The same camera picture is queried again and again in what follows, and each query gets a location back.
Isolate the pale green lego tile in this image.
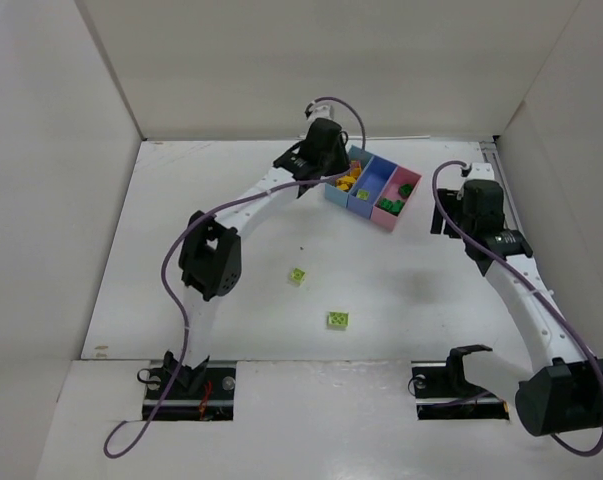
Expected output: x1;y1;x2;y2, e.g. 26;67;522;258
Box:
356;189;370;201

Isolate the green numbered lego cube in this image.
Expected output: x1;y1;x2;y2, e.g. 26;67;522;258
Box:
398;184;414;199

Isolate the dark green lego brick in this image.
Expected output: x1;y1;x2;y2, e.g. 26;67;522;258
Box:
390;200;405;216

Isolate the green lego plate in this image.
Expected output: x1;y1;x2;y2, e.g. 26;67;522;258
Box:
377;198;394;212

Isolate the light green small lego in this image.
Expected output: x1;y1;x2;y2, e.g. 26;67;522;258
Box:
289;268;306;286

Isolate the light green studded lego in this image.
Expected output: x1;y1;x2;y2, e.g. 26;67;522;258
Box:
326;311;349;329

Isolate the orange small lego brick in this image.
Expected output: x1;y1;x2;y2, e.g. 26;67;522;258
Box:
336;175;359;184

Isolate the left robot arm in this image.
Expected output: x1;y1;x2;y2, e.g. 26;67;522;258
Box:
161;118;350;393

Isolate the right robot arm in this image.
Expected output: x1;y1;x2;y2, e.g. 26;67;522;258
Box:
431;178;603;455

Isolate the light blue container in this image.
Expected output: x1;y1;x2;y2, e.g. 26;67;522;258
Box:
324;146;373;208

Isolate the purple blue container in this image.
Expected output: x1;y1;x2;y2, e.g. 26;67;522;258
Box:
347;156;398;220

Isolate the pink container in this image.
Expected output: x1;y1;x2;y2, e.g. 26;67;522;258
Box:
370;166;422;232

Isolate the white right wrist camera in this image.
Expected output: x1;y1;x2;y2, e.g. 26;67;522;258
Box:
461;162;496;183

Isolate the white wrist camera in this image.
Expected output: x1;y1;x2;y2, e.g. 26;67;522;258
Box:
461;162;496;183
304;101;334;123

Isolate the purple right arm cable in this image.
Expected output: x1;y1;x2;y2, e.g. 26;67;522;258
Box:
431;160;603;457

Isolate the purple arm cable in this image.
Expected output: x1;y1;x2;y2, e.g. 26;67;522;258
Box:
103;96;367;459
431;160;603;457

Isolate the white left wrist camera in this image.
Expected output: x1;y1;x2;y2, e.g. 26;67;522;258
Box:
304;101;334;123

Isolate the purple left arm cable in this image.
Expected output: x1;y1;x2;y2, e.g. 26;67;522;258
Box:
103;96;367;459

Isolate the aluminium rail right side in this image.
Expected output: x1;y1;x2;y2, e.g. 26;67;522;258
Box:
479;141;522;231

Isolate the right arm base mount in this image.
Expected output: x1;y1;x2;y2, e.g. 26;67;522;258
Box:
407;344;510;421

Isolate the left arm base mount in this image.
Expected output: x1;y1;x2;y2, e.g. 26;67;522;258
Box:
137;351;237;422

